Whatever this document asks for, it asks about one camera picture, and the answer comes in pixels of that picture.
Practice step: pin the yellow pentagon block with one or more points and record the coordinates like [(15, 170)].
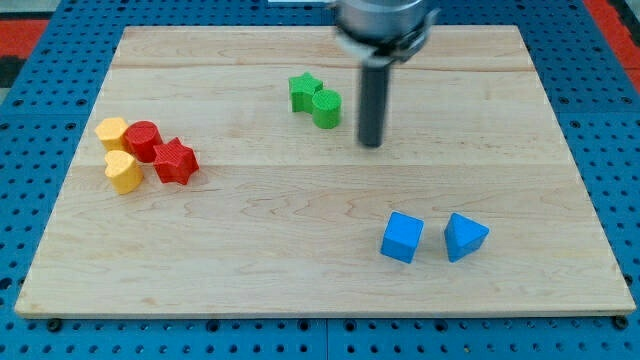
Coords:
[(110, 132)]

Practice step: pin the blue triangular prism block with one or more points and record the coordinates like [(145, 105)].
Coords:
[(463, 236)]

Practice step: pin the red star block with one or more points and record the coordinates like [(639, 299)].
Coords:
[(175, 162)]

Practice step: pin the green star block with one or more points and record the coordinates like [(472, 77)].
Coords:
[(302, 88)]

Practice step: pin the green cylinder block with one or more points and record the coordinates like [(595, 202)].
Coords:
[(326, 108)]

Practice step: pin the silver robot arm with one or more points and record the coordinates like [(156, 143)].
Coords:
[(380, 33)]

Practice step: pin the light wooden board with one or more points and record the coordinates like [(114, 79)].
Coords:
[(284, 219)]

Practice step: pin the red cylinder block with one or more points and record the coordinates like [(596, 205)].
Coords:
[(142, 137)]

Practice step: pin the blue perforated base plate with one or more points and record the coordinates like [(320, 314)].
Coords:
[(44, 114)]

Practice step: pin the blue cube block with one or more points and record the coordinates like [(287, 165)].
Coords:
[(401, 237)]

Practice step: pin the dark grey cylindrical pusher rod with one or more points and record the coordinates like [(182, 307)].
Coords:
[(374, 85)]

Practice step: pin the yellow heart block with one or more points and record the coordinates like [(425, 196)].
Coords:
[(123, 171)]

